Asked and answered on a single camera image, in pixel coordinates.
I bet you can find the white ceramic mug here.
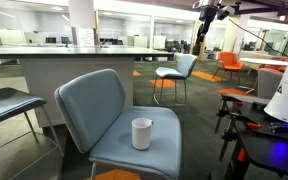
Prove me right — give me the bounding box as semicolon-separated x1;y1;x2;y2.
131;117;155;151

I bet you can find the black bar stool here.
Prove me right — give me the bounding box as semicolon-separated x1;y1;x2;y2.
0;87;65;180

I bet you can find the orange clamp handle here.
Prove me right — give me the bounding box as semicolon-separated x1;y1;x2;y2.
237;147;249;164
246;122;262;131

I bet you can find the light blue padded chair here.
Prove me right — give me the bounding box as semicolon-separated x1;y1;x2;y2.
152;53;198;106
53;68;183;180

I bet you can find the grey counter table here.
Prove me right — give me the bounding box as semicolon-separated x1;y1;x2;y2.
0;46;175;129

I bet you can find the grey armchair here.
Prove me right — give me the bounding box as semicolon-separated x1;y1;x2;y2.
257;67;285;100

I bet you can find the black workbench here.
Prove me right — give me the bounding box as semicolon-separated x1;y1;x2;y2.
213;93;288;180

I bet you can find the orange armchair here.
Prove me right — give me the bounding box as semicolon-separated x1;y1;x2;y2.
212;51;246;85

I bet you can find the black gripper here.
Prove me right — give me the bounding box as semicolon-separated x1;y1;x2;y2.
194;4;218;46

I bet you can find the white paper sign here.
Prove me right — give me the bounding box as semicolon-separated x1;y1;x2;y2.
78;28;95;47

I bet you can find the black cable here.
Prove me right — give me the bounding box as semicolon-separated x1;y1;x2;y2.
227;16;288;58

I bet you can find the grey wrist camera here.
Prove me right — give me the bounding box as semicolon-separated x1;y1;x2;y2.
216;4;236;21

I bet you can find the white pillar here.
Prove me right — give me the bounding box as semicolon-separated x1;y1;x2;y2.
67;0;97;48

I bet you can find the round white table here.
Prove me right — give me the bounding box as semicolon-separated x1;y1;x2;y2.
238;57;288;95

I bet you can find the black computer monitor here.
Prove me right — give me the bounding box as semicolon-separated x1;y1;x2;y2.
60;36;73;46

